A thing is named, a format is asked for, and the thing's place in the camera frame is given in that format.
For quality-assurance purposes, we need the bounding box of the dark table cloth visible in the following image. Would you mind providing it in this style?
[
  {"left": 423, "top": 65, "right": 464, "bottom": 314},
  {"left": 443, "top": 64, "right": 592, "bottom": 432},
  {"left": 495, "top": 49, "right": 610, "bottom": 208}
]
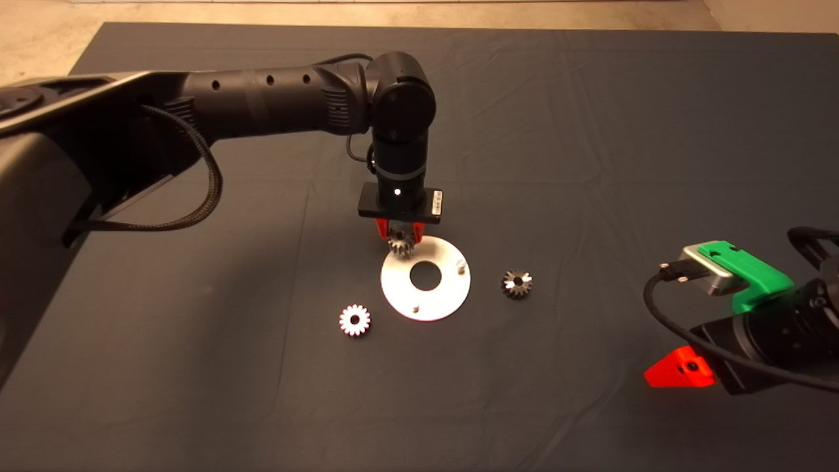
[{"left": 0, "top": 22, "right": 839, "bottom": 472}]

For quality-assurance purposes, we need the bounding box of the steel planetary gear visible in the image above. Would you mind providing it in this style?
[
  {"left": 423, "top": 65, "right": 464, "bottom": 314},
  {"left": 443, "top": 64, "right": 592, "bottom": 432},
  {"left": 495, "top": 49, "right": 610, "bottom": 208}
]
[
  {"left": 387, "top": 226, "right": 416, "bottom": 258},
  {"left": 339, "top": 304, "right": 372, "bottom": 337},
  {"left": 501, "top": 269, "right": 533, "bottom": 300}
]

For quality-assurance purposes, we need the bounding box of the silver right camera box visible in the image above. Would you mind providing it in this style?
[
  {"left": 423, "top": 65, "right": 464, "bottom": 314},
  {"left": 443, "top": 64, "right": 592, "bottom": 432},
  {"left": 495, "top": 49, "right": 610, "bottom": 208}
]
[{"left": 678, "top": 244, "right": 748, "bottom": 297}]

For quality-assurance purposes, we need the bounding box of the white round peg plate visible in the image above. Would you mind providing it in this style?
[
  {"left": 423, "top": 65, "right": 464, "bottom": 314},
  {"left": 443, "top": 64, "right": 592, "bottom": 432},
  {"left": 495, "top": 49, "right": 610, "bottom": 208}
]
[{"left": 380, "top": 236, "right": 472, "bottom": 322}]

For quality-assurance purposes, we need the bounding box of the black left camera cable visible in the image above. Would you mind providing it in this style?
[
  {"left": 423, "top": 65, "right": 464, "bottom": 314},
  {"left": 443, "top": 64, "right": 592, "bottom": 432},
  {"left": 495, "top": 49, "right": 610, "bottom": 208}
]
[{"left": 313, "top": 52, "right": 379, "bottom": 176}]

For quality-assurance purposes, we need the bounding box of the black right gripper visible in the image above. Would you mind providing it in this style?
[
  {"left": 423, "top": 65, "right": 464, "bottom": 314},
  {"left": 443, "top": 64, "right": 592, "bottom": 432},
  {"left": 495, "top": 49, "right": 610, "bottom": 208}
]
[{"left": 644, "top": 315, "right": 782, "bottom": 396}]

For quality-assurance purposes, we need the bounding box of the black ribbed cable loop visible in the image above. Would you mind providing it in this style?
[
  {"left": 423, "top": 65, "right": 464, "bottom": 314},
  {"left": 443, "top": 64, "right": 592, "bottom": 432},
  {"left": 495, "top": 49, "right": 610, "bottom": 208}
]
[{"left": 787, "top": 226, "right": 839, "bottom": 269}]

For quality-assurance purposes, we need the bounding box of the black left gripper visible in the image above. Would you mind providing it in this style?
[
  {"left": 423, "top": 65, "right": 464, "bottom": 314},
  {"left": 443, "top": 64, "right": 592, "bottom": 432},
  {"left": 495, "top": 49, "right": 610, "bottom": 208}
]
[{"left": 357, "top": 173, "right": 446, "bottom": 245}]

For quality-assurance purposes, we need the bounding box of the green right camera mount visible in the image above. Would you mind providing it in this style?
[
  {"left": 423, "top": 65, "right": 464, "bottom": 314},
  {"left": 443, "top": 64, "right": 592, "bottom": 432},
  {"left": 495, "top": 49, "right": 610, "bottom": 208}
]
[{"left": 697, "top": 240, "right": 795, "bottom": 314}]

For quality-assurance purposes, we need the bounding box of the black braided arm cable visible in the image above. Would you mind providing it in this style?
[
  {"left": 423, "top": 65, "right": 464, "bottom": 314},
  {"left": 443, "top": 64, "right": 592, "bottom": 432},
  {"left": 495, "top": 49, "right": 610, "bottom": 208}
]
[{"left": 62, "top": 104, "right": 224, "bottom": 246}]

